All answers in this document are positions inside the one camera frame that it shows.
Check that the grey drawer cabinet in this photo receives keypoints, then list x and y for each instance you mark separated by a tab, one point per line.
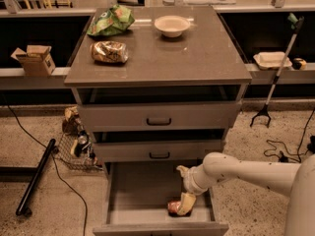
203	55

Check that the cardboard box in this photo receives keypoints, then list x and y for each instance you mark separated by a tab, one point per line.
36	60

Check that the black metal leg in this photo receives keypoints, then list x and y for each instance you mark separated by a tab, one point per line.
23	207

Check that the green chip bag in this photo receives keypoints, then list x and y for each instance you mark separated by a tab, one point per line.
111	22

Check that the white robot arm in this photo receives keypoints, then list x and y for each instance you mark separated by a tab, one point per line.
293	180

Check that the wire basket with items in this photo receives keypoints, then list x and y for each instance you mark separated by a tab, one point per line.
75	148

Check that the white bowl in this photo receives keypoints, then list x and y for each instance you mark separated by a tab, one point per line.
172	26

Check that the brown snack bag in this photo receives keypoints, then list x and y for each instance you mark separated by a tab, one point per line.
109	52

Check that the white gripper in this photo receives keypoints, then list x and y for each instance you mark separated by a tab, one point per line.
191	180

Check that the bottom drawer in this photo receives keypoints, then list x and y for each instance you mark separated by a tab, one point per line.
135	202

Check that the middle drawer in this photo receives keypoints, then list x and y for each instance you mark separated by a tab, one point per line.
158	144

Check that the top drawer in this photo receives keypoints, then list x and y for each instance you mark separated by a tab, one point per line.
160	108

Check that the grabber reach tool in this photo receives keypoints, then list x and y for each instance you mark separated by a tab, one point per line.
296	24

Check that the yellow tape measure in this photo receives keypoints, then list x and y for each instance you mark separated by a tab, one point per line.
298	64

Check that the white takeout tray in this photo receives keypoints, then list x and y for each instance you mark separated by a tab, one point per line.
269	60

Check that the drawer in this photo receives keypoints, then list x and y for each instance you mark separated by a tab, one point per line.
160	108
158	144
135	202

